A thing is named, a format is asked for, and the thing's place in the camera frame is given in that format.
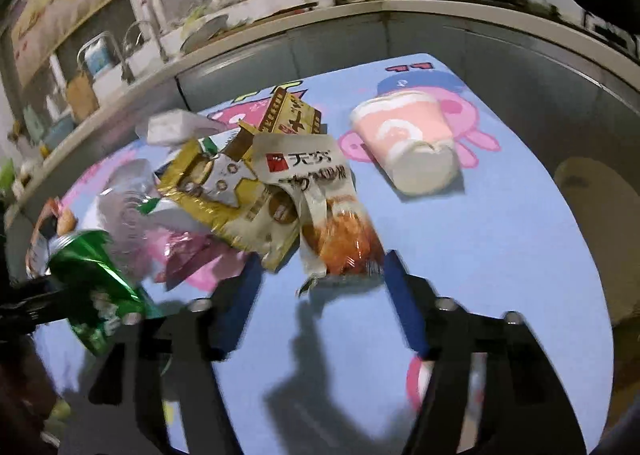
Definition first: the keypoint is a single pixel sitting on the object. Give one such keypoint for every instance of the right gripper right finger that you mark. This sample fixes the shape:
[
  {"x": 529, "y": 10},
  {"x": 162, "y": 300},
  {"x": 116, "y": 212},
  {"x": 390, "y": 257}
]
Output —
[{"x": 525, "y": 409}]

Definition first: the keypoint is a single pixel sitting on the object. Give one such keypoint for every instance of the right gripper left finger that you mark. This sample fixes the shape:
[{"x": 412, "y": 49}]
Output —
[{"x": 119, "y": 409}]

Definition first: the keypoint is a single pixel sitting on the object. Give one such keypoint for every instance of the crushed green soda can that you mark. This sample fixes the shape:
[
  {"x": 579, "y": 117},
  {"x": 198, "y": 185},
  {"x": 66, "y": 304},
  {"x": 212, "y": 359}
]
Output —
[{"x": 103, "y": 299}]

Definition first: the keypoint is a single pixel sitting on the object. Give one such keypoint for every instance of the red foil wrapper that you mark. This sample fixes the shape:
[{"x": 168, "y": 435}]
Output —
[{"x": 198, "y": 260}]

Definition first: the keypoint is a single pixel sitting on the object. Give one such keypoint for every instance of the clear plastic bottle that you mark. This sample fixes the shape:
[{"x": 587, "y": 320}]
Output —
[{"x": 132, "y": 212}]

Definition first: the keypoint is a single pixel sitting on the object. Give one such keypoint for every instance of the gold snack wrapper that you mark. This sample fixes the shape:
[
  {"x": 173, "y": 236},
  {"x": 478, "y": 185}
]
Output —
[{"x": 213, "y": 180}]

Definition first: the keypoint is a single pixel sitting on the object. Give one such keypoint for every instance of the white orange snack wrapper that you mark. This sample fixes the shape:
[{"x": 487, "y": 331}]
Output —
[{"x": 338, "y": 243}]

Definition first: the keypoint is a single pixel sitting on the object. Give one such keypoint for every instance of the white tissue pack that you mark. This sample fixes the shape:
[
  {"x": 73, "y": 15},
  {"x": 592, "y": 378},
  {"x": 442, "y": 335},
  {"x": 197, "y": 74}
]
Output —
[{"x": 177, "y": 126}]

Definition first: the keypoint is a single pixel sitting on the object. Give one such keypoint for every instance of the yellow brown spice box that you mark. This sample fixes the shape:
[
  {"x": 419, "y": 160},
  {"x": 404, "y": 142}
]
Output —
[{"x": 287, "y": 113}]

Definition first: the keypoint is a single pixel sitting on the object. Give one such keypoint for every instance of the beige trash bin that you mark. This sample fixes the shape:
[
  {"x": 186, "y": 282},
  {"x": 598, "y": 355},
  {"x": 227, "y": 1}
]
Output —
[{"x": 606, "y": 209}]

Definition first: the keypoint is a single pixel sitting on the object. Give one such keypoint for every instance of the kitchen faucet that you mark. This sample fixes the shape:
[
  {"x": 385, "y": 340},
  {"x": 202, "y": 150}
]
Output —
[
  {"x": 101, "y": 54},
  {"x": 146, "y": 32}
]

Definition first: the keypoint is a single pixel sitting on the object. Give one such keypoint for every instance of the grey kitchen cabinets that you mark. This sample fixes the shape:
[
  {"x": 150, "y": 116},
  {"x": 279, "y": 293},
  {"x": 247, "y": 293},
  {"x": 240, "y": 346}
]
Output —
[{"x": 565, "y": 92}]

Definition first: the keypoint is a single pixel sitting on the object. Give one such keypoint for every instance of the wooden cutting board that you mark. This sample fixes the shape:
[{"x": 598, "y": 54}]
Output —
[{"x": 240, "y": 15}]

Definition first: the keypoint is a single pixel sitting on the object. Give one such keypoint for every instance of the gas stove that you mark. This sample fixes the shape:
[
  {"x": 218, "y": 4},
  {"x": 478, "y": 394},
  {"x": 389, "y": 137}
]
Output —
[{"x": 612, "y": 35}]

